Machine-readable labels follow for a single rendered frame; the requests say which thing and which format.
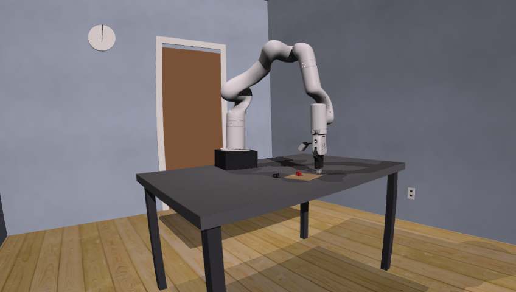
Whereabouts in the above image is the tan mat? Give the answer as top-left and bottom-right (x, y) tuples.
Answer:
(284, 173), (322, 181)

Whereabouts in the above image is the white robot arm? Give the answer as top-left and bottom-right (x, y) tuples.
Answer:
(220, 40), (334, 151)

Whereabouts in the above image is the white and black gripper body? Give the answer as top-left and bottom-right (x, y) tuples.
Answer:
(312, 135), (327, 156)

